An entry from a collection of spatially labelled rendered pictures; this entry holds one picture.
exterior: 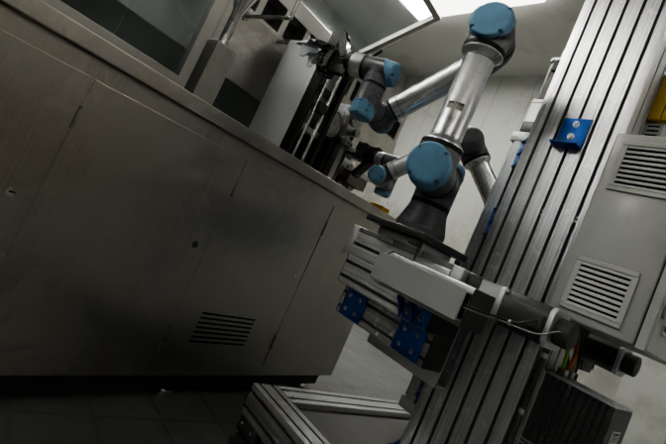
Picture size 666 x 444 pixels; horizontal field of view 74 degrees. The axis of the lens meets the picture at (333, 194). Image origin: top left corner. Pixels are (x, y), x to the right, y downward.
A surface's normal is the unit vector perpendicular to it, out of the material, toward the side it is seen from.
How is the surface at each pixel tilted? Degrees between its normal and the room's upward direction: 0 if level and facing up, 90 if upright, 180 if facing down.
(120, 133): 90
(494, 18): 83
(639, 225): 90
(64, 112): 90
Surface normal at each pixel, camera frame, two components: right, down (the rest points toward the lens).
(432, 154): -0.42, -0.12
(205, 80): 0.72, 0.28
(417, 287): -0.69, -0.36
